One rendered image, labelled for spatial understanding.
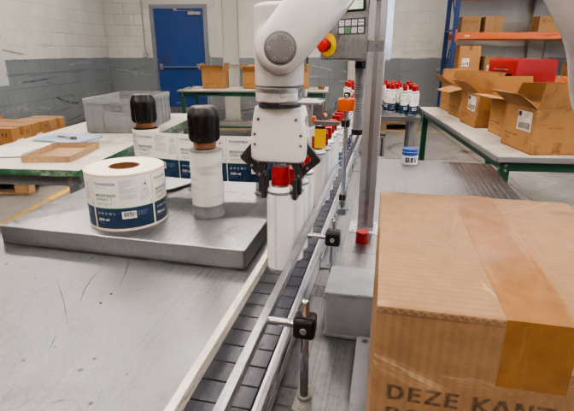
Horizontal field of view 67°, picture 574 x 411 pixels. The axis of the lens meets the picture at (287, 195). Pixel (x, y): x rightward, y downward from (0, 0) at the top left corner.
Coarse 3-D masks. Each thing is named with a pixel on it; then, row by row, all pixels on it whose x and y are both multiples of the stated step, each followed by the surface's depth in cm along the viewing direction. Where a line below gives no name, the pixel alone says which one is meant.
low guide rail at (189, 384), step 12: (264, 264) 85; (252, 276) 80; (252, 288) 78; (240, 300) 72; (228, 312) 69; (228, 324) 66; (216, 336) 63; (204, 348) 60; (216, 348) 62; (204, 360) 58; (192, 372) 56; (204, 372) 58; (192, 384) 54; (180, 396) 52; (168, 408) 50; (180, 408) 51
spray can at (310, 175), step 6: (306, 162) 100; (306, 174) 100; (312, 174) 101; (312, 180) 101; (312, 186) 102; (312, 192) 102; (312, 198) 103; (312, 204) 103; (312, 210) 104; (312, 228) 105
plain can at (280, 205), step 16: (272, 176) 78; (288, 176) 79; (272, 192) 78; (288, 192) 78; (272, 208) 79; (288, 208) 79; (272, 224) 80; (288, 224) 80; (272, 240) 81; (288, 240) 81; (272, 256) 82; (288, 256) 82
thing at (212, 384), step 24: (336, 192) 138; (312, 240) 103; (264, 288) 82; (288, 288) 82; (240, 312) 75; (288, 312) 75; (240, 336) 68; (264, 336) 68; (216, 360) 63; (264, 360) 63; (216, 384) 59; (192, 408) 54; (240, 408) 54
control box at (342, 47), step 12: (348, 12) 108; (360, 12) 106; (336, 24) 112; (336, 36) 113; (348, 36) 110; (360, 36) 107; (336, 48) 114; (348, 48) 111; (360, 48) 108; (324, 60) 119; (336, 60) 116; (348, 60) 112; (360, 60) 109
